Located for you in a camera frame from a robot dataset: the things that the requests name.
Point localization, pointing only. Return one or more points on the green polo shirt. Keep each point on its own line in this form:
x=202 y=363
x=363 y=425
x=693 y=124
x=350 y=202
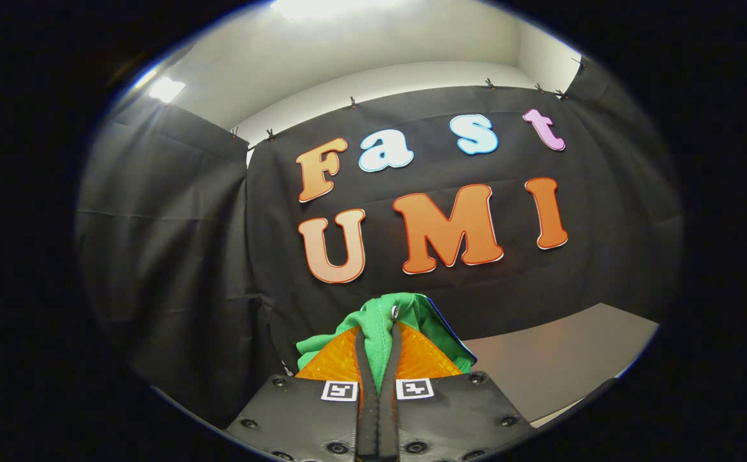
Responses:
x=373 y=321

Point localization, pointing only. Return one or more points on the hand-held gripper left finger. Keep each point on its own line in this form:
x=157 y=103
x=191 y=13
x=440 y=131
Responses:
x=367 y=423

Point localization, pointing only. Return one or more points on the grey cabinet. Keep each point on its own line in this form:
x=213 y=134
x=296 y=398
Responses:
x=559 y=359

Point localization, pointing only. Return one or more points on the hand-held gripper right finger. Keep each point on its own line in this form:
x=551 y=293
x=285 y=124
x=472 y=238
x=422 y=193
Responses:
x=389 y=423

